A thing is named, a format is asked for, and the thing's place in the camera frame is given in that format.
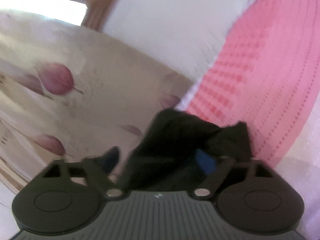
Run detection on black garment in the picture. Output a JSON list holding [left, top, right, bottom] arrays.
[[117, 108, 252, 191]]

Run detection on beige leaf print curtain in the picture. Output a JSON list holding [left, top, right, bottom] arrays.
[[1, 11, 193, 193]]

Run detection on pink lilac checked bed sheet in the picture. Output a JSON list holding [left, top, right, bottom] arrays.
[[175, 0, 320, 240]]

